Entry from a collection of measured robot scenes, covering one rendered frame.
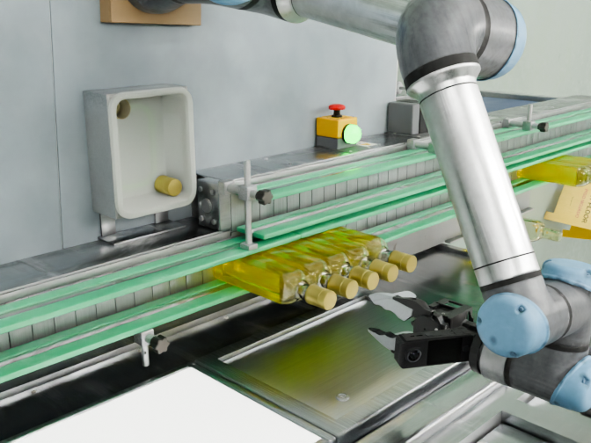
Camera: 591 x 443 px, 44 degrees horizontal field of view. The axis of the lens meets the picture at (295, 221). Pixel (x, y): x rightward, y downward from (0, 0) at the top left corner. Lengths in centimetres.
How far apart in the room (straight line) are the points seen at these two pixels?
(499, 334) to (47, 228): 82
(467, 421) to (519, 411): 9
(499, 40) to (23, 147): 78
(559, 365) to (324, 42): 100
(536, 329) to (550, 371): 17
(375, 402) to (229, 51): 77
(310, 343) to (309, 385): 16
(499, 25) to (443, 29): 12
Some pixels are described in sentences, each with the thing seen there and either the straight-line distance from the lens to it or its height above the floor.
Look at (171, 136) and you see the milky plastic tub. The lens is 142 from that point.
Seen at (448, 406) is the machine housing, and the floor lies 138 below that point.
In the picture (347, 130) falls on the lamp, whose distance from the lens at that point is 169.
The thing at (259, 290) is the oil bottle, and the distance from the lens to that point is 132.
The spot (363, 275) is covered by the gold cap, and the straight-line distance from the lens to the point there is 132.
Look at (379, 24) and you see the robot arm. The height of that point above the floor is 122.
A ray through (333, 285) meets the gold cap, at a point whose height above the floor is 113.
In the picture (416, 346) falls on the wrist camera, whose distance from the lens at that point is 106.
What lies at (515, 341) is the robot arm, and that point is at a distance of 87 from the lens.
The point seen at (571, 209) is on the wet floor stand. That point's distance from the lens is 468.
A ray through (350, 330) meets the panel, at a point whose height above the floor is 109.
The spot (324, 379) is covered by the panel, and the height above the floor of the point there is 119.
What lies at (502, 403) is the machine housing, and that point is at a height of 142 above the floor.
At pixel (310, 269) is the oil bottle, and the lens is 131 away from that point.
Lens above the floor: 193
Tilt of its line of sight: 42 degrees down
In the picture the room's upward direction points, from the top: 106 degrees clockwise
